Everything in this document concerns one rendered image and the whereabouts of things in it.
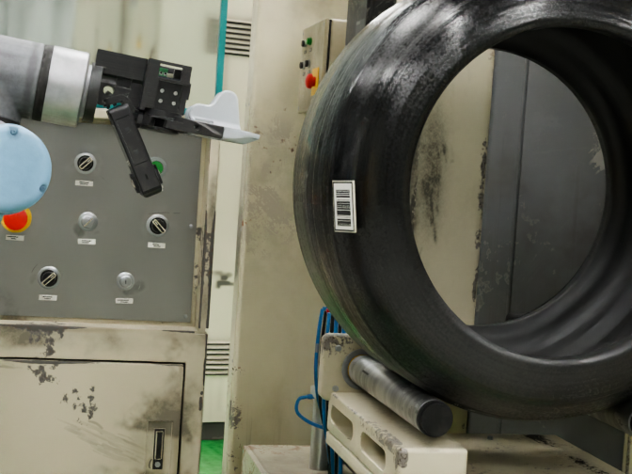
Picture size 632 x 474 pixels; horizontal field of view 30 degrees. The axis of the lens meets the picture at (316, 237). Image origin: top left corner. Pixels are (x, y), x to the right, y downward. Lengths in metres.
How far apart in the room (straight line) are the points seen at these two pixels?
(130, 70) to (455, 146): 0.59
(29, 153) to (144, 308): 0.88
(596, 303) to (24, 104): 0.87
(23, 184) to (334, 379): 0.68
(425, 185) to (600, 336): 0.34
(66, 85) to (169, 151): 0.71
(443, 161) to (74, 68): 0.64
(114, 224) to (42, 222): 0.12
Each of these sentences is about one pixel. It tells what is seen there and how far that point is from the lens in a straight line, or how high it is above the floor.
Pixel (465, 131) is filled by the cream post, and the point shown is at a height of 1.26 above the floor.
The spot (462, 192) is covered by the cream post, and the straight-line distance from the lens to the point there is 1.80.
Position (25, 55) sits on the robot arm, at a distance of 1.40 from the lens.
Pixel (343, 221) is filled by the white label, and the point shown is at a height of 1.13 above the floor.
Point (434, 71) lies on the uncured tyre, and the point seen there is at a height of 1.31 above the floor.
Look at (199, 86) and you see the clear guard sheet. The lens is 2.06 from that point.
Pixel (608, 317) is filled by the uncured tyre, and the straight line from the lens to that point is 1.76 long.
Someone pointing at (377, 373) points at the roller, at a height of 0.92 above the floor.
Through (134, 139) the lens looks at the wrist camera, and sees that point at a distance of 1.41.
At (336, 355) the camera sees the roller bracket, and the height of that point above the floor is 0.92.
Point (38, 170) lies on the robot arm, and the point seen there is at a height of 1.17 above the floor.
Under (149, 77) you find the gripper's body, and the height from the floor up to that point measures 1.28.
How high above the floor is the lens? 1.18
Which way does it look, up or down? 3 degrees down
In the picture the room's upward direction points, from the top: 4 degrees clockwise
